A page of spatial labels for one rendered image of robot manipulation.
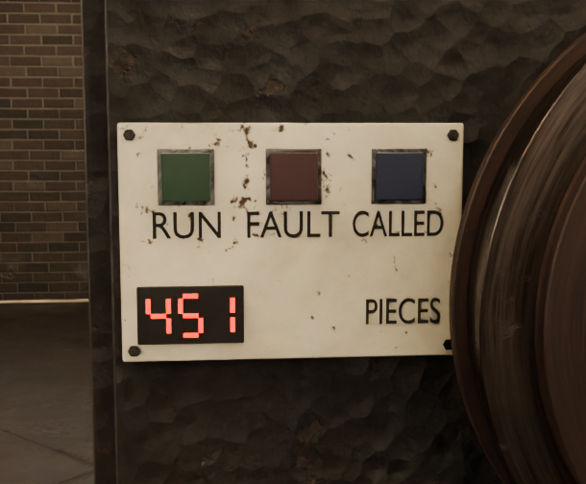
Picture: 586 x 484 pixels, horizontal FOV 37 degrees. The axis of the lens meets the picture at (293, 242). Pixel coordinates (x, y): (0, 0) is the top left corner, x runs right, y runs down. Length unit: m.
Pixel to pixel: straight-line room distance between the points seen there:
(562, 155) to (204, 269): 0.27
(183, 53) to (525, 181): 0.28
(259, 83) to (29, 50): 6.13
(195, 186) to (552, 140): 0.26
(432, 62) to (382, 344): 0.22
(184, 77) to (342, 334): 0.23
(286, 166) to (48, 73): 6.12
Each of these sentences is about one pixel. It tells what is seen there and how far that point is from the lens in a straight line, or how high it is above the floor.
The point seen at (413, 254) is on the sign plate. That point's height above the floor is 1.14.
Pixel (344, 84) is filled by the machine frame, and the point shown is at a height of 1.27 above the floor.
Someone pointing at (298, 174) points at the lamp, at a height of 1.20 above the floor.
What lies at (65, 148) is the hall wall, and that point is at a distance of 6.72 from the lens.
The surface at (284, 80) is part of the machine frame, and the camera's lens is 0.69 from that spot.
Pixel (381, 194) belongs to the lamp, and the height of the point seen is 1.19.
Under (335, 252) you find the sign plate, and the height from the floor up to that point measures 1.14.
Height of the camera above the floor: 1.23
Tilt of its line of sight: 7 degrees down
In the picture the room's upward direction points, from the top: straight up
